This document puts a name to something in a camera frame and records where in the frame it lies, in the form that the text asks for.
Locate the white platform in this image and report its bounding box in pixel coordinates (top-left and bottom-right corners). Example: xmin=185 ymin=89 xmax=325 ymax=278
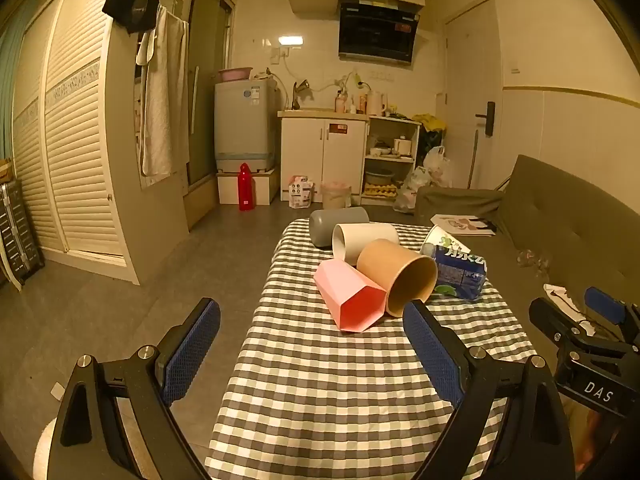
xmin=216 ymin=167 xmax=281 ymax=206

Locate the grey-green sofa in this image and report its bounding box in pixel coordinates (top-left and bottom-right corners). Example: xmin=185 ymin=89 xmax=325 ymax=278
xmin=414 ymin=154 xmax=640 ymax=361

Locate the white printed package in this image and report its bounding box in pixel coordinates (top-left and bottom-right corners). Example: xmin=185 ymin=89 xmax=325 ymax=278
xmin=288 ymin=175 xmax=316 ymax=208

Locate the crumpled clear plastic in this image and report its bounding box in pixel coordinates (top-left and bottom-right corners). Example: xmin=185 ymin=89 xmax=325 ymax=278
xmin=517 ymin=249 xmax=552 ymax=277

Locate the grey cup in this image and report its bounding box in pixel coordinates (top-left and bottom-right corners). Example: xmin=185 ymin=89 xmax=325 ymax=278
xmin=308 ymin=206 xmax=370 ymax=249

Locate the black hanging bag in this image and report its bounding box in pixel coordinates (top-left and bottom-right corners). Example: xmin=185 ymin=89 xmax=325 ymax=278
xmin=102 ymin=0 xmax=161 ymax=35

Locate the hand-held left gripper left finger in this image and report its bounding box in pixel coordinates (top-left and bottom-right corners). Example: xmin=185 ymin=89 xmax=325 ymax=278
xmin=48 ymin=297 xmax=222 ymax=480

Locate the magazine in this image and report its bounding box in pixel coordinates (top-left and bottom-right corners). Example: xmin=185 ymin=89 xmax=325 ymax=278
xmin=430 ymin=213 xmax=497 ymax=236

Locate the brown paper cup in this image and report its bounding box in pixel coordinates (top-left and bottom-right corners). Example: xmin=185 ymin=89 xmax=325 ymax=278
xmin=356 ymin=239 xmax=439 ymax=318

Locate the metal faucet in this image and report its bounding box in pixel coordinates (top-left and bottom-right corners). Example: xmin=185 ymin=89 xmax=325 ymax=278
xmin=291 ymin=80 xmax=311 ymax=111

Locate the broom stick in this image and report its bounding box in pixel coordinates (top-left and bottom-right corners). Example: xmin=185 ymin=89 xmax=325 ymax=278
xmin=467 ymin=130 xmax=479 ymax=188

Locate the white louvred wardrobe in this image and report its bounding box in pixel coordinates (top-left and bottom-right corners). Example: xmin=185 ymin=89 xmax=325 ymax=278
xmin=0 ymin=0 xmax=191 ymax=286

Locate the pink hexagonal cup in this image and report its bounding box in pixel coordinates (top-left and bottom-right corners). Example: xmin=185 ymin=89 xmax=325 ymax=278
xmin=314 ymin=258 xmax=388 ymax=333

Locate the open white shelf unit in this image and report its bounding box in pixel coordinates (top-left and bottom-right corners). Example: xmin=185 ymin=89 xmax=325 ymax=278
xmin=361 ymin=116 xmax=422 ymax=206

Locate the yellow cloth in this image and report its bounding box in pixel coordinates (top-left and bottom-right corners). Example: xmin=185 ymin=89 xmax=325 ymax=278
xmin=411 ymin=113 xmax=447 ymax=133

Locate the washing machine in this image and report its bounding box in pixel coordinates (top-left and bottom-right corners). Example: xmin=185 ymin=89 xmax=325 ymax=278
xmin=214 ymin=79 xmax=280 ymax=171

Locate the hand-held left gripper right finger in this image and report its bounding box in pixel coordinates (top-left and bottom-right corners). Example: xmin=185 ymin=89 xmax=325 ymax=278
xmin=403 ymin=300 xmax=577 ymax=480

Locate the checked tablecloth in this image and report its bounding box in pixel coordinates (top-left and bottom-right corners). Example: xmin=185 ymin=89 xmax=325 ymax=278
xmin=204 ymin=217 xmax=538 ymax=480

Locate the white sink cabinet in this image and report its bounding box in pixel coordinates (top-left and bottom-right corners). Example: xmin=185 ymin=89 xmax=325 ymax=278
xmin=278 ymin=110 xmax=371 ymax=196

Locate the black range hood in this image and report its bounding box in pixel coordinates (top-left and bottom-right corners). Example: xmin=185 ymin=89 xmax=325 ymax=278
xmin=338 ymin=0 xmax=421 ymax=65

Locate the blue tissue packet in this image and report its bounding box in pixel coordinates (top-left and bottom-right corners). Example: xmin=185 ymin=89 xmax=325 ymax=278
xmin=432 ymin=244 xmax=488 ymax=302

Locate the white plastic bag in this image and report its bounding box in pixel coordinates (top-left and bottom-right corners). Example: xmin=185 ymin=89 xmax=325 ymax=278
xmin=424 ymin=146 xmax=453 ymax=186

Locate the floral plastic bag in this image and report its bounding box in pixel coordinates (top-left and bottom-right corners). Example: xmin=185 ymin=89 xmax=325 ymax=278
xmin=393 ymin=165 xmax=431 ymax=212

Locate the white cloth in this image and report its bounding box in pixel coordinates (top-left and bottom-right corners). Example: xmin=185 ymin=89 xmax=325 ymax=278
xmin=544 ymin=284 xmax=597 ymax=337

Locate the white door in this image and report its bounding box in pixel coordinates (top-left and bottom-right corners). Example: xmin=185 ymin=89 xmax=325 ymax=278
xmin=442 ymin=0 xmax=506 ymax=191

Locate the white round object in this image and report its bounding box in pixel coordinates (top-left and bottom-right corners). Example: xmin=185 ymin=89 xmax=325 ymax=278
xmin=32 ymin=417 xmax=63 ymax=480

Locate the silver suitcase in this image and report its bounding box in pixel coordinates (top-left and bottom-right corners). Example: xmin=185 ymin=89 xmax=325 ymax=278
xmin=0 ymin=179 xmax=46 ymax=286

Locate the pink trash bin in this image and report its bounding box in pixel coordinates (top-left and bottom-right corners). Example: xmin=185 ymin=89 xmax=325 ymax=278
xmin=320 ymin=180 xmax=351 ymax=210

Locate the white towel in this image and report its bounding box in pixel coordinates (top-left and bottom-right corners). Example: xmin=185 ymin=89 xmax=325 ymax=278
xmin=141 ymin=6 xmax=190 ymax=177

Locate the black door handle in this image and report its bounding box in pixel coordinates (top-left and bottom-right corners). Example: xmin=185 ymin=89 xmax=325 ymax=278
xmin=475 ymin=101 xmax=496 ymax=137

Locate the printed white paper cup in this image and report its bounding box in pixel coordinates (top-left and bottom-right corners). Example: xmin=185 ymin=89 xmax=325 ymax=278
xmin=420 ymin=225 xmax=472 ymax=257

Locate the red bottle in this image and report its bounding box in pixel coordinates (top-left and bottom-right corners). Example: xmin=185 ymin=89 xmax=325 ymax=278
xmin=238 ymin=162 xmax=256 ymax=212

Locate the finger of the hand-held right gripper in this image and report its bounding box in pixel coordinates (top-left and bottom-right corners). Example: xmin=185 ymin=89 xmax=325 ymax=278
xmin=584 ymin=286 xmax=640 ymax=348
xmin=529 ymin=297 xmax=626 ymax=356

